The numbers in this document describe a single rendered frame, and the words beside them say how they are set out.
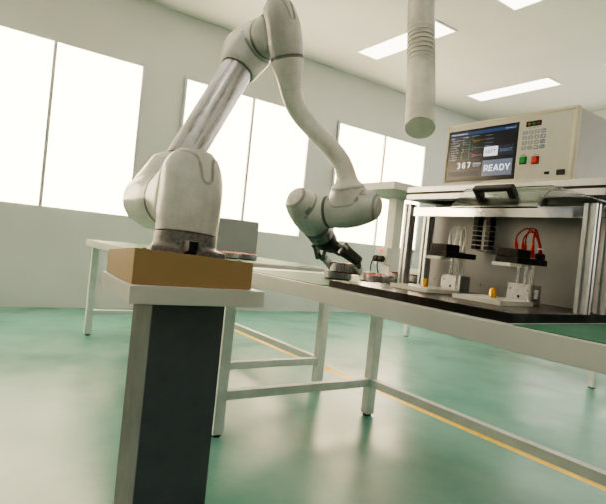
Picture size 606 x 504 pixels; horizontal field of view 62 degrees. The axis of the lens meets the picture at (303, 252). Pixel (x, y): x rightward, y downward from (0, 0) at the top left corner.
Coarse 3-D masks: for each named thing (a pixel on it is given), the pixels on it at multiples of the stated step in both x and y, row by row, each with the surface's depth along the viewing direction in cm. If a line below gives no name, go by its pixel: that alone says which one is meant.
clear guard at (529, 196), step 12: (468, 192) 133; (492, 192) 127; (504, 192) 124; (528, 192) 119; (540, 192) 116; (552, 192) 123; (564, 192) 122; (576, 192) 122; (456, 204) 132; (468, 204) 128; (480, 204) 125; (492, 204) 123; (504, 204) 120; (516, 204) 117; (528, 204) 115
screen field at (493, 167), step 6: (486, 162) 158; (492, 162) 156; (498, 162) 154; (504, 162) 152; (510, 162) 151; (486, 168) 158; (492, 168) 156; (498, 168) 154; (504, 168) 152; (510, 168) 151; (486, 174) 157; (492, 174) 156; (498, 174) 154; (504, 174) 152
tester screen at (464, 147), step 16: (496, 128) 156; (512, 128) 151; (464, 144) 165; (480, 144) 160; (496, 144) 155; (448, 160) 170; (464, 160) 165; (480, 160) 160; (464, 176) 164; (480, 176) 159; (496, 176) 154
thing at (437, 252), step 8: (432, 248) 162; (440, 248) 159; (448, 248) 158; (456, 248) 160; (432, 256) 159; (440, 256) 156; (448, 256) 158; (456, 256) 160; (464, 256) 162; (472, 256) 164; (456, 264) 165; (464, 264) 164
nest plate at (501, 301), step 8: (456, 296) 138; (464, 296) 136; (472, 296) 134; (480, 296) 136; (488, 296) 140; (496, 296) 144; (496, 304) 128; (504, 304) 128; (512, 304) 130; (520, 304) 132; (528, 304) 134
